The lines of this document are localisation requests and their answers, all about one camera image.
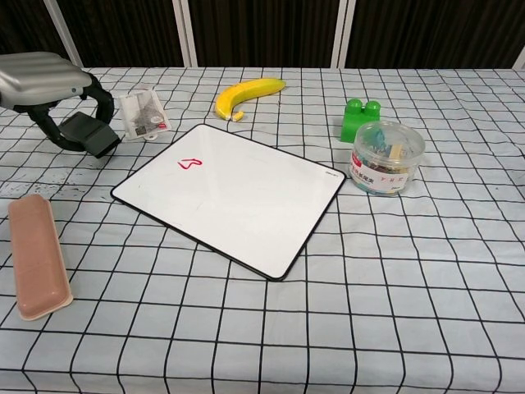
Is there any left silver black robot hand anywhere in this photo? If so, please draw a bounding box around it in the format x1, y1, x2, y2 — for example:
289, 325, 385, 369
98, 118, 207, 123
0, 52, 116, 153

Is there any dark grey rectangular block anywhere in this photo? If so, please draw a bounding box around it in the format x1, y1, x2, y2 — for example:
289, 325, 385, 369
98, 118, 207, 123
59, 113, 123, 160

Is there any clear plastic packet with card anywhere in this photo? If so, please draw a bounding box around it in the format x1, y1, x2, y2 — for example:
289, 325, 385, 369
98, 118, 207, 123
118, 88, 171, 143

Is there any pink pencil case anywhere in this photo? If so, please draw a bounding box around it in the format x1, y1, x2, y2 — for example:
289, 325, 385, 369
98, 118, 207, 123
7, 195, 75, 322

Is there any yellow toy banana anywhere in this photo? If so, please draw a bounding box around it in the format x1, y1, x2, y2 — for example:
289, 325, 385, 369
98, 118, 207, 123
215, 77, 287, 122

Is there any white board with black rim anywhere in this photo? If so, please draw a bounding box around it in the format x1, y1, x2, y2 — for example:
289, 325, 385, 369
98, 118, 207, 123
110, 123, 346, 282

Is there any green toy building block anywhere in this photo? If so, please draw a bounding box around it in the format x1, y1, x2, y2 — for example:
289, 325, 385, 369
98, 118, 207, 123
339, 98, 382, 144

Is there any clear jar of coloured clips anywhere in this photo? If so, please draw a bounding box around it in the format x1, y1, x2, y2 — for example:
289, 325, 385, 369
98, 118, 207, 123
348, 121, 427, 198

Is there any pale blue checked tablecloth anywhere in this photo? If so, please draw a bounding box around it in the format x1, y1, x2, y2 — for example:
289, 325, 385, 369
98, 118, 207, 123
0, 65, 525, 394

